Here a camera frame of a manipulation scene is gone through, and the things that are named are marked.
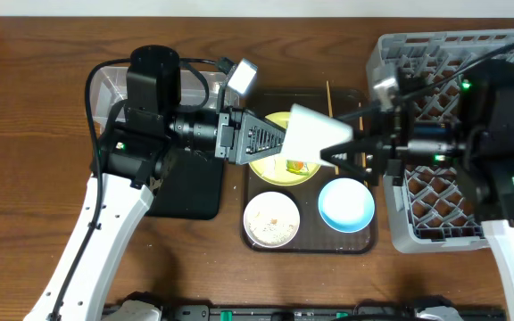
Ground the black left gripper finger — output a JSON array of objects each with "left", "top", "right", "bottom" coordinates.
[
  {"left": 244, "top": 111, "right": 286, "bottom": 139},
  {"left": 244, "top": 136, "right": 284, "bottom": 163}
]

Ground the green snack wrapper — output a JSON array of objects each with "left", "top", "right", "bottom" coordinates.
[{"left": 286, "top": 160, "right": 310, "bottom": 176}]

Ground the rice food waste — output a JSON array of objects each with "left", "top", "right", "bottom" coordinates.
[{"left": 249, "top": 210, "right": 295, "bottom": 245}]

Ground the pink bowl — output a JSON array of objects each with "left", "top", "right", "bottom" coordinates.
[{"left": 243, "top": 192, "right": 301, "bottom": 249}]

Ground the yellow plate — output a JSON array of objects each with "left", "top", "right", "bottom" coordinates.
[{"left": 247, "top": 111, "right": 322, "bottom": 187}]

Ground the light blue bowl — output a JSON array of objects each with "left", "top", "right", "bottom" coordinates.
[{"left": 318, "top": 177, "right": 376, "bottom": 234}]

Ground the clear plastic waste bin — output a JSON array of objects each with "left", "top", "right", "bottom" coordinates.
[{"left": 87, "top": 63, "right": 228, "bottom": 149}]

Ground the wooden chopstick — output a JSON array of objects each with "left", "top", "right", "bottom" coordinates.
[
  {"left": 326, "top": 80, "right": 340, "bottom": 176},
  {"left": 358, "top": 116, "right": 369, "bottom": 187}
]

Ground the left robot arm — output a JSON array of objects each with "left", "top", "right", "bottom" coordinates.
[{"left": 29, "top": 45, "right": 285, "bottom": 320}]

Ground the black waste tray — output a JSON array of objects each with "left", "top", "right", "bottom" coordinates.
[{"left": 146, "top": 150, "right": 224, "bottom": 220}]

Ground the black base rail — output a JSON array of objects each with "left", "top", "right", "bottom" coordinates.
[{"left": 100, "top": 292, "right": 508, "bottom": 321}]

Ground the grey dishwasher rack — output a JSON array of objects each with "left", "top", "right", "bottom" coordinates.
[{"left": 366, "top": 29, "right": 514, "bottom": 253}]

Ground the white cup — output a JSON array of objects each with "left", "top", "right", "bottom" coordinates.
[{"left": 280, "top": 103, "right": 353, "bottom": 167}]

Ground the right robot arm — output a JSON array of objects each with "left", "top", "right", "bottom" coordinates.
[{"left": 320, "top": 59, "right": 514, "bottom": 320}]

